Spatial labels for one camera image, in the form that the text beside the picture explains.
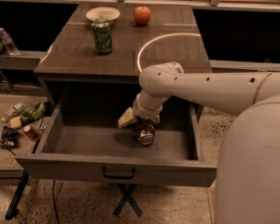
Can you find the black pole left floor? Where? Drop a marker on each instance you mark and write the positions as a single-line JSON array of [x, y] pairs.
[[13, 207]]

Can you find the small red can on floor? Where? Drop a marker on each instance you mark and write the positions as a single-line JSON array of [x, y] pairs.
[[30, 132]]

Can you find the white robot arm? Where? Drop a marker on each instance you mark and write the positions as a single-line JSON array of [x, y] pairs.
[[248, 166]]

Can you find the orange soda can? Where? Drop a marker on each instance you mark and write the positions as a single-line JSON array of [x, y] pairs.
[[145, 132]]

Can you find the black snack bag on floor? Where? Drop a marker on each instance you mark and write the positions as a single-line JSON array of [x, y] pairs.
[[9, 138]]

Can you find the green snack bag on floor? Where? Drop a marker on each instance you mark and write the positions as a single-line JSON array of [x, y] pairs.
[[34, 112]]

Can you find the grey wooden cabinet counter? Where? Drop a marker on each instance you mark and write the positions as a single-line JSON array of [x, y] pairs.
[[92, 85]]

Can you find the clear plastic water bottle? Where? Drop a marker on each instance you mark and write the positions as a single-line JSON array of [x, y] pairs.
[[8, 42]]

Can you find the yellow sponge on floor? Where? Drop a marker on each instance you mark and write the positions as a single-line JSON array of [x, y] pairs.
[[15, 123]]

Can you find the black drawer handle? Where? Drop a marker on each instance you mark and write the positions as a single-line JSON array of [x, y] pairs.
[[118, 174]]

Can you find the white ceramic bowl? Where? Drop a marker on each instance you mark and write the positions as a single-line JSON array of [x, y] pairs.
[[110, 13]]

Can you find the green glass jar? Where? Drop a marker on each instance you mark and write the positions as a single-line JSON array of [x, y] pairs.
[[102, 34]]

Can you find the red apple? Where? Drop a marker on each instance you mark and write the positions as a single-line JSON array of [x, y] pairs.
[[141, 15]]

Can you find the open grey top drawer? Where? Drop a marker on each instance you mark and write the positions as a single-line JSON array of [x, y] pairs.
[[77, 149]]

